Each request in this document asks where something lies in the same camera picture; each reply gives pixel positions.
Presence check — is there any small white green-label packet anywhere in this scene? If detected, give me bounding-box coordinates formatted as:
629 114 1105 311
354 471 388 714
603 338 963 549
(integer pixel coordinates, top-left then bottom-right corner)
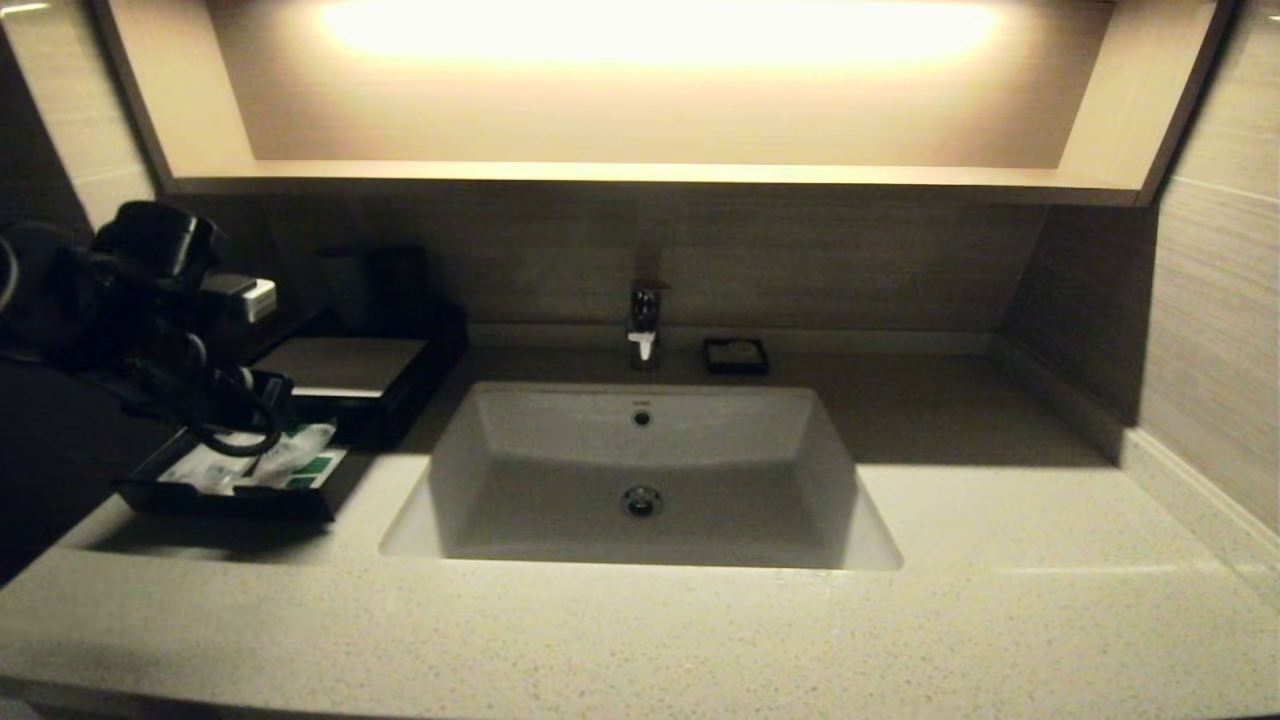
240 422 339 483

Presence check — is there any black amenity drawer box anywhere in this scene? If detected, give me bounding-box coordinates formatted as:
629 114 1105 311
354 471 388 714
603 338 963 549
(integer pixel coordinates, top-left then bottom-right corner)
117 418 353 524

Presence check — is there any black rectangular box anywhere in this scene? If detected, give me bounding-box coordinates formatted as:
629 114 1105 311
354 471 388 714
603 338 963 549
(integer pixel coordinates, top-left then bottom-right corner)
250 338 433 446

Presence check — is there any grey cup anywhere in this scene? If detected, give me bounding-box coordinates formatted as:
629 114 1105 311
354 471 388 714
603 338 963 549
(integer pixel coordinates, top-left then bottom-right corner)
320 250 381 336

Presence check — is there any black cup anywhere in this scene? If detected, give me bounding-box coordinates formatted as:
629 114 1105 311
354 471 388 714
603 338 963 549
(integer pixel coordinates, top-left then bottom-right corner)
374 245 437 337

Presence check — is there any white ceramic sink basin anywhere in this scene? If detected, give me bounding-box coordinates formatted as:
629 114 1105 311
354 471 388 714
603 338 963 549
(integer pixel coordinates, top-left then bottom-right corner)
380 383 903 571

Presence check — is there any chrome faucet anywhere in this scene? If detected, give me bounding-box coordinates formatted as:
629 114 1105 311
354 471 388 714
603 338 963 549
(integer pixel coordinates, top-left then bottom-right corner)
627 282 671 369

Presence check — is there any small black soap dish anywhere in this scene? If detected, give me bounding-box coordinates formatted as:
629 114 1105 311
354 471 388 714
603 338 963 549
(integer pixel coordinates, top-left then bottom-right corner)
703 339 770 378

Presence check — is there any warm light strip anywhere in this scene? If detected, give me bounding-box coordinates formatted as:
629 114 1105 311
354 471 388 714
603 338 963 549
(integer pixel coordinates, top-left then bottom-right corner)
320 0 1001 73

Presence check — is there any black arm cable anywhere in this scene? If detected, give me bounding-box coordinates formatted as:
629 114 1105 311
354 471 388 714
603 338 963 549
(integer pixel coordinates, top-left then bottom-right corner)
120 360 286 459

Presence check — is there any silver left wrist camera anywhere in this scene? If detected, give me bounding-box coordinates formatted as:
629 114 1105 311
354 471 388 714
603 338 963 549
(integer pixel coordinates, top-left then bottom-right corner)
203 273 279 324

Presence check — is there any wooden wall niche shelf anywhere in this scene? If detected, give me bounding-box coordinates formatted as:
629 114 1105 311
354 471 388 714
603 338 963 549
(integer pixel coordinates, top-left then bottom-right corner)
90 0 1236 209

